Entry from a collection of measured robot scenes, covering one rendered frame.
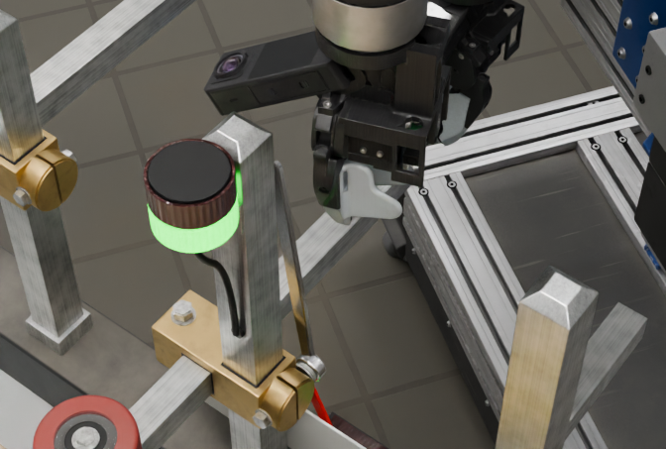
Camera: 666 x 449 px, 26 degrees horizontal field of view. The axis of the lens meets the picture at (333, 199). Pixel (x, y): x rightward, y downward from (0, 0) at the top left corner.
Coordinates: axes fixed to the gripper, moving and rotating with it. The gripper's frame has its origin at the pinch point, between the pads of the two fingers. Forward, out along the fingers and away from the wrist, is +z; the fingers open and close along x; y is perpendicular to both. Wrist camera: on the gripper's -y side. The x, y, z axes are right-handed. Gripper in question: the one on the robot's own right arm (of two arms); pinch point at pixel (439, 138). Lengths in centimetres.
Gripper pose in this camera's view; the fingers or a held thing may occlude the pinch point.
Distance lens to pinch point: 140.0
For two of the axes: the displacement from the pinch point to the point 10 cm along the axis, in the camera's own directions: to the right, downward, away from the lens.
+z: 0.0, 6.5, 7.6
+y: 6.0, -6.1, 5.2
